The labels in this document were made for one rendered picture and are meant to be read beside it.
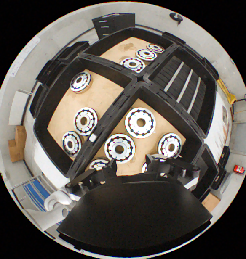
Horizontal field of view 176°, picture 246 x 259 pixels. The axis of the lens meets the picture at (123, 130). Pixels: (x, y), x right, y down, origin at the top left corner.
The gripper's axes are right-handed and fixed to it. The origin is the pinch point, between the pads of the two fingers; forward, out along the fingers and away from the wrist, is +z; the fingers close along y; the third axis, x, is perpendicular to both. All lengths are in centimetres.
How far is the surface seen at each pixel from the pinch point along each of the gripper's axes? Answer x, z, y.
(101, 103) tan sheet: 17.2, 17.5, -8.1
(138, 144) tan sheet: 0.1, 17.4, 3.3
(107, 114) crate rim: 10.4, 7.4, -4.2
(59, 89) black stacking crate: 27.7, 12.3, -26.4
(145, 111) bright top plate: 11.0, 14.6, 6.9
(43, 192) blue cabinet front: -97, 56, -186
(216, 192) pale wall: -197, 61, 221
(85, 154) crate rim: 0.8, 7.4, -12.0
